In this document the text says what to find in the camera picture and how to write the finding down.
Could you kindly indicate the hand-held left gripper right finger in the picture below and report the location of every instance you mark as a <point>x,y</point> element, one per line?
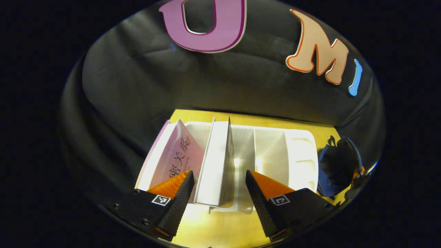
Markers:
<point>263,206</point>

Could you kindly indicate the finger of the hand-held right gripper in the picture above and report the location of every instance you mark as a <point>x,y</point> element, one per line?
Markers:
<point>360,172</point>

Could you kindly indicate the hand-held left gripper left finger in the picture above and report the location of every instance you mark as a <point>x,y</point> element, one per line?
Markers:
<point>177,206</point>

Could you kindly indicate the blue schoolbag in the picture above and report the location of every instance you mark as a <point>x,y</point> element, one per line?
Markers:
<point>336,165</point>

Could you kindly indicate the pink book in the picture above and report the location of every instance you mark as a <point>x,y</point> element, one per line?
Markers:
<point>175,155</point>

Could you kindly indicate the white bookshelf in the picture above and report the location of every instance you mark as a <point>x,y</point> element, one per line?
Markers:
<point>275,155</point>

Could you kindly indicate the black book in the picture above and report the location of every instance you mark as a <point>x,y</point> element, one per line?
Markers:
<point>215,165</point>

